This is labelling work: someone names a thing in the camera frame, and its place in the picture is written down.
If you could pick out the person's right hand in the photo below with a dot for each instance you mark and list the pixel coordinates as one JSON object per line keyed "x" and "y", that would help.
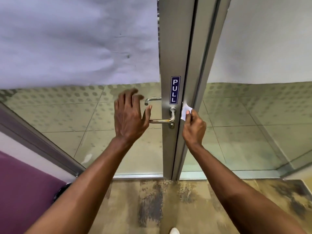
{"x": 193, "y": 130}

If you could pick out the person's left hand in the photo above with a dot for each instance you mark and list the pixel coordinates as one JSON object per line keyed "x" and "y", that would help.
{"x": 128, "y": 119}

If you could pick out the person's left little finger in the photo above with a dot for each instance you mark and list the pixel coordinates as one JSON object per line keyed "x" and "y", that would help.
{"x": 116, "y": 105}

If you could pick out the person's right thumb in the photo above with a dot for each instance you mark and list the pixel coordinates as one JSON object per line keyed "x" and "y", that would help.
{"x": 188, "y": 116}

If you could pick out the person's left middle finger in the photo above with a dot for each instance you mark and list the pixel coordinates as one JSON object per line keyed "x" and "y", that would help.
{"x": 131, "y": 96}

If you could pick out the person's left thumb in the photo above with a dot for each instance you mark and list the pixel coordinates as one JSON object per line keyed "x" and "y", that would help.
{"x": 147, "y": 115}

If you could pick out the small white paper piece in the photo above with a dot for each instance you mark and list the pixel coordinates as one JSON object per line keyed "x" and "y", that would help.
{"x": 185, "y": 110}

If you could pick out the person's left forearm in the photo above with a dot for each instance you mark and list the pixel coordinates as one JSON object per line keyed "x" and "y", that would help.
{"x": 82, "y": 187}

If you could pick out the person's right forearm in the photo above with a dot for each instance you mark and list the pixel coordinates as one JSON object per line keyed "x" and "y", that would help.
{"x": 234, "y": 192}

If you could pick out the blue door sticker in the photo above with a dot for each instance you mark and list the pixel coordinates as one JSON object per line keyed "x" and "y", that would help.
{"x": 175, "y": 90}

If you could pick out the large white paper sheet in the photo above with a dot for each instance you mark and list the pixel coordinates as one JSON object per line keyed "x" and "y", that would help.
{"x": 263, "y": 38}
{"x": 73, "y": 38}

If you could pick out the black object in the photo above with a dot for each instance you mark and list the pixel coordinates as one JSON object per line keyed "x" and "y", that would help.
{"x": 61, "y": 191}

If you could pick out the person's white shoe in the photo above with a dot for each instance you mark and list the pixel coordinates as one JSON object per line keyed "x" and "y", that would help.
{"x": 174, "y": 231}

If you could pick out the purple panel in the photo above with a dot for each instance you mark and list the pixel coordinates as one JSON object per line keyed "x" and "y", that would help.
{"x": 22, "y": 192}

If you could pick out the glass door with aluminium frame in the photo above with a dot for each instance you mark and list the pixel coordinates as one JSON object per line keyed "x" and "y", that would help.
{"x": 171, "y": 46}

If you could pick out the glass panel with aluminium frame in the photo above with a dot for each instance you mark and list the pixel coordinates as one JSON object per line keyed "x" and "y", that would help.
{"x": 207, "y": 41}

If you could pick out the grey metal partition frame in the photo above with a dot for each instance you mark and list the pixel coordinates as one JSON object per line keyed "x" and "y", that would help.
{"x": 36, "y": 137}

